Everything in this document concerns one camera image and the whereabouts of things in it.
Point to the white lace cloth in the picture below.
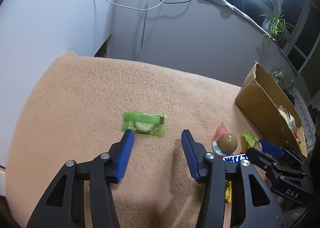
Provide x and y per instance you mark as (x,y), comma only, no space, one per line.
(305,117)

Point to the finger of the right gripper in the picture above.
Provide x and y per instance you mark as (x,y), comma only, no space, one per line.
(261,160)
(271,147)

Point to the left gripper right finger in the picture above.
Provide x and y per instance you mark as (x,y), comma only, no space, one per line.
(253,204)

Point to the brown jelly cup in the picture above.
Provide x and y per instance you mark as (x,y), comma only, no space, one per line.
(224,143)

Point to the biscuit pack clear wrapper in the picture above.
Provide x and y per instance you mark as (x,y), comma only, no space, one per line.
(290,120)

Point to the yellow snack packet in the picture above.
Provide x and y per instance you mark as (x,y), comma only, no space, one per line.
(228,192)

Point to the peach table cloth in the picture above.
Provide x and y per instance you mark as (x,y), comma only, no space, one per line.
(75,111)

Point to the clear bag dark candies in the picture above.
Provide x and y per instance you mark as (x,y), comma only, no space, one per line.
(295,132)

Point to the cardboard box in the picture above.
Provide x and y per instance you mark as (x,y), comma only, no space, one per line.
(259,99)

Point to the green lid jelly cup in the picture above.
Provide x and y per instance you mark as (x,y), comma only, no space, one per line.
(249,141)

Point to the green candy packet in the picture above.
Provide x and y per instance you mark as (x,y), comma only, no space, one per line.
(145,123)

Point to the potted spider plant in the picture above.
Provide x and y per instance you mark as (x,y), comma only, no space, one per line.
(276,23)

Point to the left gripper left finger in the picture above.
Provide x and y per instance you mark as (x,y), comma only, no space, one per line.
(62,203)

